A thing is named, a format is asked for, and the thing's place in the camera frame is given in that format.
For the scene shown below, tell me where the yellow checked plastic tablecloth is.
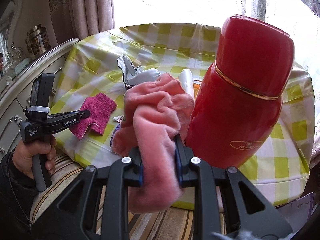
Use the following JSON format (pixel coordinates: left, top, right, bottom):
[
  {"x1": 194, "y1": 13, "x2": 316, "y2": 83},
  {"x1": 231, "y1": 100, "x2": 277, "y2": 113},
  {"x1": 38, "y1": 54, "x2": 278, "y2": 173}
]
[{"x1": 54, "y1": 22, "x2": 314, "y2": 210}]

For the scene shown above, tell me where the person's left hand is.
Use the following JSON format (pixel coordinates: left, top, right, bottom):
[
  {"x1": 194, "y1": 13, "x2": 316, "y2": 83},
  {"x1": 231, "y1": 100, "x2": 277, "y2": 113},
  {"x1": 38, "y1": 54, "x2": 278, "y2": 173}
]
[{"x1": 12, "y1": 134, "x2": 58, "y2": 180}]

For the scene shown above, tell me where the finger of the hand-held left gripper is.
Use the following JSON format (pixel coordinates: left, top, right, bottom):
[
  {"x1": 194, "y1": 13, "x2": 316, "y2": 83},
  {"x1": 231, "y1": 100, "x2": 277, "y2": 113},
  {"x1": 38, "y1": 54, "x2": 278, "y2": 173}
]
[{"x1": 50, "y1": 109, "x2": 91, "y2": 121}]

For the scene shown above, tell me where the white cloth with checked lining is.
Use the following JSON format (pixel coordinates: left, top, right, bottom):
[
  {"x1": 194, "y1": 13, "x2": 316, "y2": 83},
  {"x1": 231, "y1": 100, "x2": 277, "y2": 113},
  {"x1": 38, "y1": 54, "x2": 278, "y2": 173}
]
[{"x1": 117, "y1": 55, "x2": 160, "y2": 90}]

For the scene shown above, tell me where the striped plush cushion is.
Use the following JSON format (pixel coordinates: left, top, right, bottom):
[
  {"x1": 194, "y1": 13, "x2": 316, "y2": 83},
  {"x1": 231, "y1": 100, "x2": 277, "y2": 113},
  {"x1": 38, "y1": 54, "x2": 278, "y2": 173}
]
[{"x1": 29, "y1": 152, "x2": 227, "y2": 240}]

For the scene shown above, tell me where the red thermos flask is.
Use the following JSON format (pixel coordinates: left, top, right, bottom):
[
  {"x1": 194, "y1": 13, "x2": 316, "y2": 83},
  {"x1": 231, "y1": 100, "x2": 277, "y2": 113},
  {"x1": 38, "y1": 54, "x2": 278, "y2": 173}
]
[{"x1": 184, "y1": 16, "x2": 295, "y2": 169}]

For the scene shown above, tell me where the white lace curtain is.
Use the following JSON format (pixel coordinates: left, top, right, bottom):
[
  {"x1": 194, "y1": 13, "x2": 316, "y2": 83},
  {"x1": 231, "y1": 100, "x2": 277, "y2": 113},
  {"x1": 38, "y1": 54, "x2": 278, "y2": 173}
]
[{"x1": 247, "y1": 0, "x2": 320, "y2": 25}]

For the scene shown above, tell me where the purple and white cardboard box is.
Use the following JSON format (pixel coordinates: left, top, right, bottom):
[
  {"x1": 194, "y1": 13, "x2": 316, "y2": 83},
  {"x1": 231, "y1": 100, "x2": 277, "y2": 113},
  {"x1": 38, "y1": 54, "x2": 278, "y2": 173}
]
[{"x1": 275, "y1": 192, "x2": 314, "y2": 220}]

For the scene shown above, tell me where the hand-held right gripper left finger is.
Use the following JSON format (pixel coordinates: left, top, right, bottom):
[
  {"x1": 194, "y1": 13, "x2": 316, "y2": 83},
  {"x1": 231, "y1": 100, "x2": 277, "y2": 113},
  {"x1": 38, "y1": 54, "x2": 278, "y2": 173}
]
[{"x1": 56, "y1": 146, "x2": 145, "y2": 240}]

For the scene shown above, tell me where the brown patterned curtain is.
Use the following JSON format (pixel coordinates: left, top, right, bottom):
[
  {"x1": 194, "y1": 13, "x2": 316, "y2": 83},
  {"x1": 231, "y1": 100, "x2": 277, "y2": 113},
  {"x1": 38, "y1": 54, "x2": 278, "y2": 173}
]
[{"x1": 310, "y1": 100, "x2": 320, "y2": 168}]

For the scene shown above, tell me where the person's left forearm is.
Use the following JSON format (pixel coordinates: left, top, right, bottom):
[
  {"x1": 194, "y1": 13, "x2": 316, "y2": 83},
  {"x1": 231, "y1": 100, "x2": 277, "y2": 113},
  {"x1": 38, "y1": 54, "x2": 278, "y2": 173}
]
[{"x1": 0, "y1": 150, "x2": 50, "y2": 240}]

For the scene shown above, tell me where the white ornate dresser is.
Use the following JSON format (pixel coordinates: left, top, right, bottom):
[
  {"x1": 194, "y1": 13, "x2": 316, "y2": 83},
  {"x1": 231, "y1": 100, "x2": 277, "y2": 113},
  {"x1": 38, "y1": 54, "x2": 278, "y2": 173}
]
[{"x1": 0, "y1": 38, "x2": 80, "y2": 165}]

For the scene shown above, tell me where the beige pleated curtain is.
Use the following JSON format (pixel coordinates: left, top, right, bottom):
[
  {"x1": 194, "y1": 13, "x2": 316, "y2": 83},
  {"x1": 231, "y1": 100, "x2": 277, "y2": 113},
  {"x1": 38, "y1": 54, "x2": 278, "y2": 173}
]
[{"x1": 47, "y1": 0, "x2": 117, "y2": 46}]

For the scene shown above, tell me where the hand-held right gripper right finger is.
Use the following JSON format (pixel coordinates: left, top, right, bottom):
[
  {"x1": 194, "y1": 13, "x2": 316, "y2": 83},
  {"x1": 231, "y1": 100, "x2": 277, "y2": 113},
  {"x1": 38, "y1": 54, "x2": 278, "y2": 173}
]
[{"x1": 174, "y1": 135, "x2": 293, "y2": 240}]

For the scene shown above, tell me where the white plastic packet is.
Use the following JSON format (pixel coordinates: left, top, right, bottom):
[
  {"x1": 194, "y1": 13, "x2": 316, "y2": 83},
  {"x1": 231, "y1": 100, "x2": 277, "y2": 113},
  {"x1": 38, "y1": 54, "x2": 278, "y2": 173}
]
[{"x1": 179, "y1": 68, "x2": 195, "y2": 100}]

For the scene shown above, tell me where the magenta knit cloth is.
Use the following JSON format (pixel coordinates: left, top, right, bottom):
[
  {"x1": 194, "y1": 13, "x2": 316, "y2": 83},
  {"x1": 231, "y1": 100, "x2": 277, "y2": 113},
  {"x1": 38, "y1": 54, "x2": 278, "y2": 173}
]
[{"x1": 68, "y1": 92, "x2": 117, "y2": 140}]

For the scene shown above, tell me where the gold patterned tin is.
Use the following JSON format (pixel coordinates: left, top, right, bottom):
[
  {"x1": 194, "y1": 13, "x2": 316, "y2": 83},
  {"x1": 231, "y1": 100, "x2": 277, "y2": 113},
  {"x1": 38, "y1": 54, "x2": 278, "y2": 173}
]
[
  {"x1": 33, "y1": 24, "x2": 52, "y2": 55},
  {"x1": 24, "y1": 36, "x2": 37, "y2": 61}
]

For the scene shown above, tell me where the pink fluffy cloth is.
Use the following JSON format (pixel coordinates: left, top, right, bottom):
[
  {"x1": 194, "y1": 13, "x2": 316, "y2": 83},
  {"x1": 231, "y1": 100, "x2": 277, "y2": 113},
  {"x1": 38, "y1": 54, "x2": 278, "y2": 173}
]
[{"x1": 112, "y1": 72, "x2": 195, "y2": 214}]

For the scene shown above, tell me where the white ornate mirror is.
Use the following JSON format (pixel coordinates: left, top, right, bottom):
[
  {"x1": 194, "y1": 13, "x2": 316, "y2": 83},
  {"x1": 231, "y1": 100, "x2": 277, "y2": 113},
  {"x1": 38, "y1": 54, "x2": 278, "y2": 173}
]
[{"x1": 0, "y1": 0, "x2": 29, "y2": 78}]

